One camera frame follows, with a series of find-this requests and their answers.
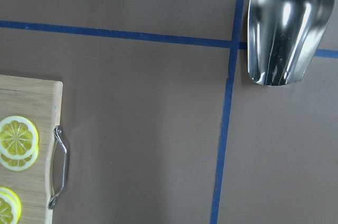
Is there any wooden cutting board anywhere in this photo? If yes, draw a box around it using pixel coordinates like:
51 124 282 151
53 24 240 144
1 75 68 223

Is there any metal scoop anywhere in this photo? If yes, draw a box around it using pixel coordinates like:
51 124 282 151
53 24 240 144
247 0 336 86

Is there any lemon slice stack near handle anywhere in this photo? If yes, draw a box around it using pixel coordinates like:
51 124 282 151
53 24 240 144
1 116 39 172

